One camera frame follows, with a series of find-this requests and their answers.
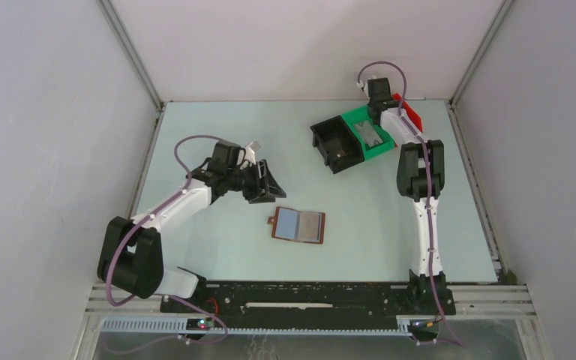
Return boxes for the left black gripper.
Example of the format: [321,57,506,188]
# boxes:
[226,160,285,204]

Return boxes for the brown leather card holder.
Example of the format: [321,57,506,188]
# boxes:
[267,206,326,245]

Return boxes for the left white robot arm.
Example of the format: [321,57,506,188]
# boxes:
[97,138,286,313]

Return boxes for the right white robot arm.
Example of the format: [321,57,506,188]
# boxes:
[364,77,446,314]

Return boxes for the silver card in green bin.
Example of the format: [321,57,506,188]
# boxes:
[353,120,383,148]

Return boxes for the dark card in black bin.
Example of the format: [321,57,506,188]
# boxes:
[326,138,347,161]

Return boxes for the green plastic bin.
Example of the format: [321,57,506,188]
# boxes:
[340,105,395,161]

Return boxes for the red plastic bin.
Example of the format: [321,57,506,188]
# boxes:
[382,93,423,139]

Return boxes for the black plastic bin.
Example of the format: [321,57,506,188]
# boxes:
[310,115,365,174]

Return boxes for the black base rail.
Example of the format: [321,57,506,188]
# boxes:
[160,280,455,332]

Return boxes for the white cable duct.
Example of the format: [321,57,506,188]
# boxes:
[100,317,433,336]

